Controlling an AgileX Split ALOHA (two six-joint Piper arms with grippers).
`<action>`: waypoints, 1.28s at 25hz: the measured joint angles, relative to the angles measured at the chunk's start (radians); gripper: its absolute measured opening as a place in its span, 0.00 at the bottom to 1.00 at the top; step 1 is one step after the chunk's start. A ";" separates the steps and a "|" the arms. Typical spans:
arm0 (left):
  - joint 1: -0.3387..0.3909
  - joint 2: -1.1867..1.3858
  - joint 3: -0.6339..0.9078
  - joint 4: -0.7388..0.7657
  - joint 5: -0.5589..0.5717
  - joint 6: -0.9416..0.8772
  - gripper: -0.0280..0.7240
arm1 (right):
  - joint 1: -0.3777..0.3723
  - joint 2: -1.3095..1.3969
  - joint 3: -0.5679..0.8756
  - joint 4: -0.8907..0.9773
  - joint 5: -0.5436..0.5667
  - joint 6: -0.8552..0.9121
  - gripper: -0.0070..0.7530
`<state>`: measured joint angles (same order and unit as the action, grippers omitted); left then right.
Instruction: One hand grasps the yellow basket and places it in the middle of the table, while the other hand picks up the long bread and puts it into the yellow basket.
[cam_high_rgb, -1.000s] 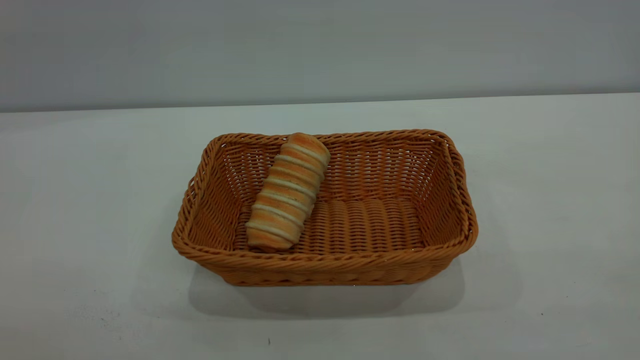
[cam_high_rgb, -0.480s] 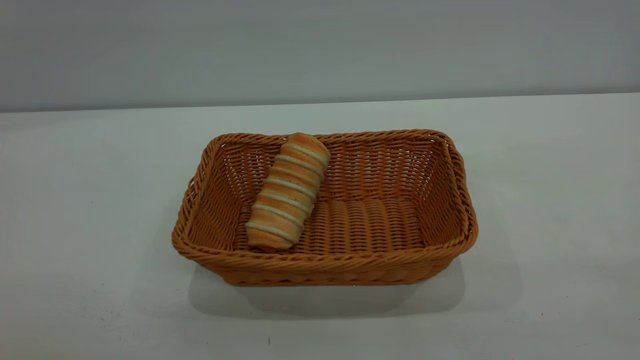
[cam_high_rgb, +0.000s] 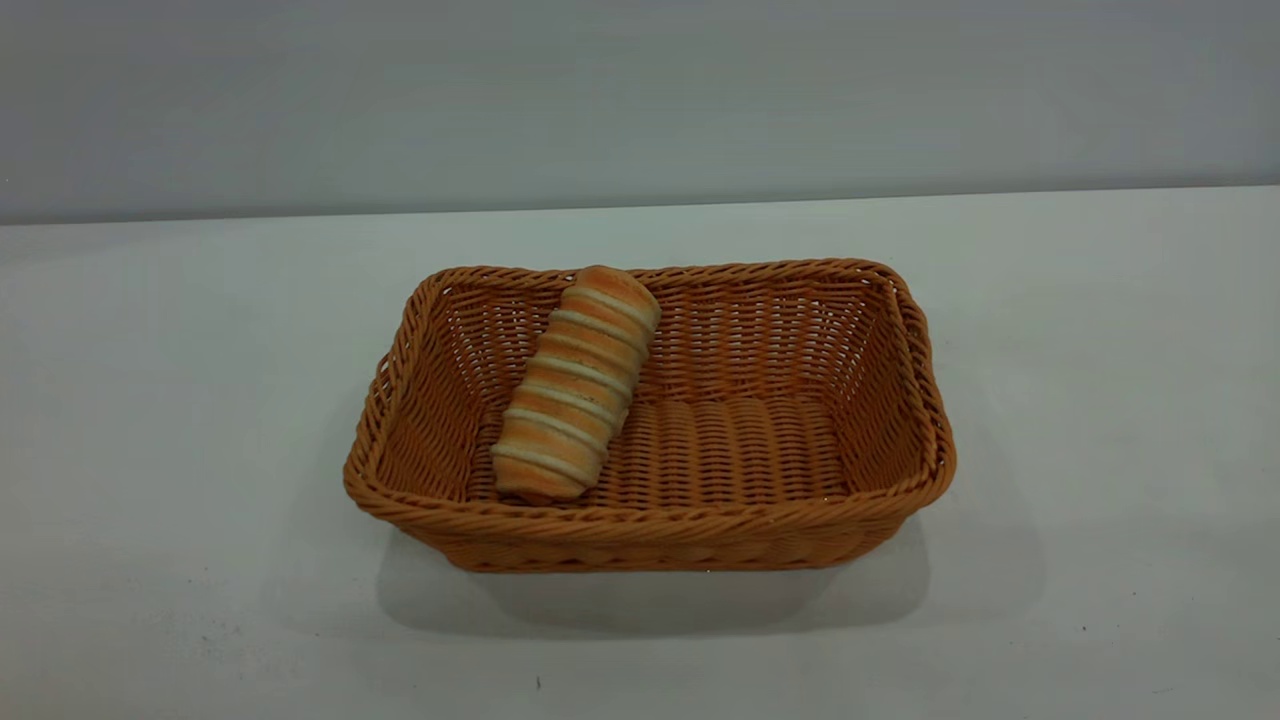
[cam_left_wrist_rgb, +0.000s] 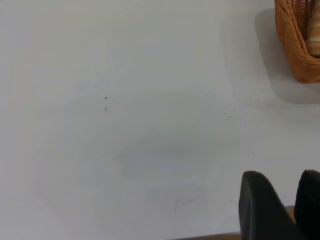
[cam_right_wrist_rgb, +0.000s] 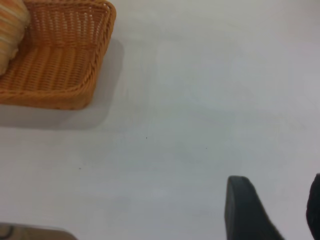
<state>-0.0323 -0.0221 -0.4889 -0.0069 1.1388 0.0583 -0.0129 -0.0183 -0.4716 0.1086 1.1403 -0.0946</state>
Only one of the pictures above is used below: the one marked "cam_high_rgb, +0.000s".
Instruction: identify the striped long bread roll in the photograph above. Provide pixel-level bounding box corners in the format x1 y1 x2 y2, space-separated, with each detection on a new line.
490 264 662 503

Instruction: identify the orange woven wicker basket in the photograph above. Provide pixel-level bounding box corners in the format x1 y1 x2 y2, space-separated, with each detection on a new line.
343 258 957 574

